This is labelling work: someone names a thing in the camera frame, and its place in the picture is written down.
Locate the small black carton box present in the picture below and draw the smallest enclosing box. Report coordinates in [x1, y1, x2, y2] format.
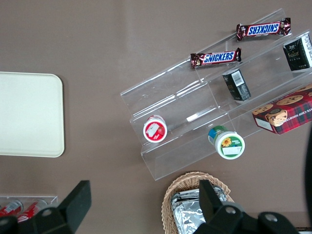
[282, 33, 312, 72]
[222, 68, 252, 102]

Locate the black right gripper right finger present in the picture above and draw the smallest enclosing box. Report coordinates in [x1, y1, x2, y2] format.
[197, 179, 247, 234]

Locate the red tartan cookie box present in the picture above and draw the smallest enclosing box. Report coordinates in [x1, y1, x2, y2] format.
[252, 84, 312, 136]

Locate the clear acrylic stepped shelf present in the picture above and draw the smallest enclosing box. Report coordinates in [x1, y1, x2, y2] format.
[120, 8, 312, 181]

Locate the Snickers chocolate bar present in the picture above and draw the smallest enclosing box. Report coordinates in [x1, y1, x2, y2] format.
[235, 17, 293, 41]
[190, 47, 242, 70]

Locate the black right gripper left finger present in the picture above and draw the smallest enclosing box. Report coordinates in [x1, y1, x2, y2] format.
[18, 180, 92, 234]

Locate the clear acrylic bottle rack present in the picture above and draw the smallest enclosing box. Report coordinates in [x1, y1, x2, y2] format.
[0, 194, 59, 213]

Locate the cream plastic serving tray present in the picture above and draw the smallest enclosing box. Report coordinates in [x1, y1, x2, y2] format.
[0, 72, 65, 158]

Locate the foil wrapped pack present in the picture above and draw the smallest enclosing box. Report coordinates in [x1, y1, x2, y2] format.
[170, 184, 231, 208]
[173, 198, 208, 234]

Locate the light wicker basket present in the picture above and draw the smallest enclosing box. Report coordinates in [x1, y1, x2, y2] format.
[161, 171, 235, 234]

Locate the red lid strawberry cup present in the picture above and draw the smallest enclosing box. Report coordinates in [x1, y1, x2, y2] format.
[142, 115, 168, 143]

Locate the green lid sunflower cup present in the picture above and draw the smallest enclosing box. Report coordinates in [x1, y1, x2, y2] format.
[207, 125, 246, 160]

